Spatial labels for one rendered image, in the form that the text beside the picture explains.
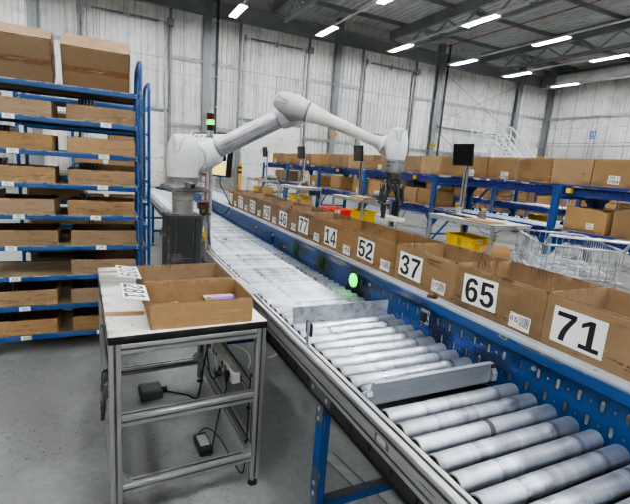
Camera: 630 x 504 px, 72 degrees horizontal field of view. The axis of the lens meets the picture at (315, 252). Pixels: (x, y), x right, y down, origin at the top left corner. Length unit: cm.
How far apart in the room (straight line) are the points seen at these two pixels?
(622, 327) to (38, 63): 323
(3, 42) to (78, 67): 39
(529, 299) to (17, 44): 304
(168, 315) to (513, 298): 120
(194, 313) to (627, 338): 135
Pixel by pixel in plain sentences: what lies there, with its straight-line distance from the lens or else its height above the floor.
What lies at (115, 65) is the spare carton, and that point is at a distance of 331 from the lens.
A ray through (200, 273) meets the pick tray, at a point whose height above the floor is 80.
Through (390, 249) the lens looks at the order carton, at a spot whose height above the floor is 101.
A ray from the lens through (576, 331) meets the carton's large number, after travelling 148.
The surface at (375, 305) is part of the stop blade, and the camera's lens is 196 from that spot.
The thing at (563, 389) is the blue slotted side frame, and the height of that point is 79.
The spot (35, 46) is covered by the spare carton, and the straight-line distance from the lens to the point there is 333.
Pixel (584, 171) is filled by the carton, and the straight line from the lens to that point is 687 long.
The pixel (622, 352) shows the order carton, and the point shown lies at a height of 95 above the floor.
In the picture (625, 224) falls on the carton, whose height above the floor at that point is 97.
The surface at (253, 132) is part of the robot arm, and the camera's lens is 242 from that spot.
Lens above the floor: 137
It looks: 11 degrees down
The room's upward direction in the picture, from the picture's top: 4 degrees clockwise
